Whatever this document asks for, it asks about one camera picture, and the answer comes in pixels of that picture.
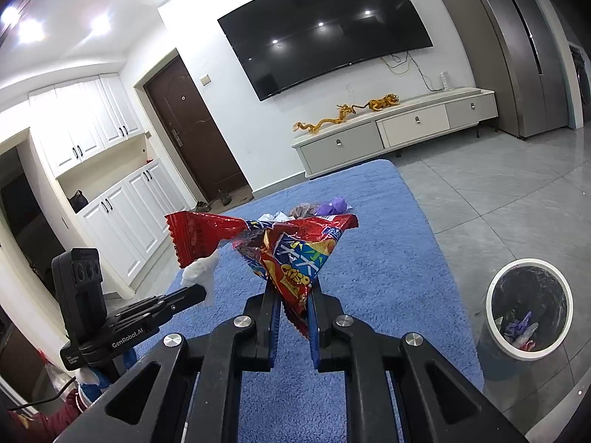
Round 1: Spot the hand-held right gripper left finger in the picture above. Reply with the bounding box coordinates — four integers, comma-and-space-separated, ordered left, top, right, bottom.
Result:
55, 286, 282, 443

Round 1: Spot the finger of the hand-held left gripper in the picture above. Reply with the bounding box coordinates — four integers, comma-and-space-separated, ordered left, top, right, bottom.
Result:
136, 285, 207, 328

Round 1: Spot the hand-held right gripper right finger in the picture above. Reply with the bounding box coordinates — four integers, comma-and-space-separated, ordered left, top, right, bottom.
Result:
307, 286, 528, 443

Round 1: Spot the white plastic bag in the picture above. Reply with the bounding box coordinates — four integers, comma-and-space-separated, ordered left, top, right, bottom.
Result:
181, 251, 220, 308

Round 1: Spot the red snack bag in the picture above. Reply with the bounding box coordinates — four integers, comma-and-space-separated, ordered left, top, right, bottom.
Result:
165, 211, 360, 342

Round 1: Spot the small purple wrapper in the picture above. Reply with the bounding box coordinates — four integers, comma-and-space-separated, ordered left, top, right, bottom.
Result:
502, 311, 539, 340

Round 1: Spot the white rimmed trash bin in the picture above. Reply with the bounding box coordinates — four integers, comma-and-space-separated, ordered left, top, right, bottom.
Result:
475, 259, 573, 381

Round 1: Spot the person's left forearm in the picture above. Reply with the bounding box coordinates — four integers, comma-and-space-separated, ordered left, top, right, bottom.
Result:
0, 390, 90, 443

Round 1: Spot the white base cabinet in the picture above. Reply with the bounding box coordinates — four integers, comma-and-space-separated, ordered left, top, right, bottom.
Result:
76, 157, 192, 293

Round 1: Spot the black bag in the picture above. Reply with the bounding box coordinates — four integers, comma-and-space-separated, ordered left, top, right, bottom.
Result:
67, 190, 89, 214

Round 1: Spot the fuzzy blue blanket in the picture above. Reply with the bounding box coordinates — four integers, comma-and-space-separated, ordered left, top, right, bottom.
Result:
122, 159, 485, 443

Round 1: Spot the brown entrance door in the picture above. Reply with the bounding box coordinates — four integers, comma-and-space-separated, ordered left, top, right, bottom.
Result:
143, 55, 245, 204

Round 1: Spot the white grey television cabinet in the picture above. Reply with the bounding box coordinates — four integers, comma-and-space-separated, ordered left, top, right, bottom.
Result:
291, 87, 499, 180

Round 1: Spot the ceiling spotlight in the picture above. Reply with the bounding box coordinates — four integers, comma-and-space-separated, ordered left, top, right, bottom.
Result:
88, 11, 112, 38
16, 16, 45, 43

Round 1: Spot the grey double-door refrigerator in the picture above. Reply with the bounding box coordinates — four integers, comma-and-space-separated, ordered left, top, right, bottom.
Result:
420, 0, 575, 140

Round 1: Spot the grey washing machine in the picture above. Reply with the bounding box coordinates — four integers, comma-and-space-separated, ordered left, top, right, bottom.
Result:
570, 44, 591, 130

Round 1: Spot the black cable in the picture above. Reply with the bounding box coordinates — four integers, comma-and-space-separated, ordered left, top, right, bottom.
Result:
9, 376, 77, 411

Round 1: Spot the white wall cabinet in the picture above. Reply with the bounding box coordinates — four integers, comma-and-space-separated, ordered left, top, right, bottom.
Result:
28, 74, 144, 178

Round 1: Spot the black wall television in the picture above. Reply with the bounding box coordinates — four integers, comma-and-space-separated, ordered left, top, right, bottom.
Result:
217, 0, 435, 102

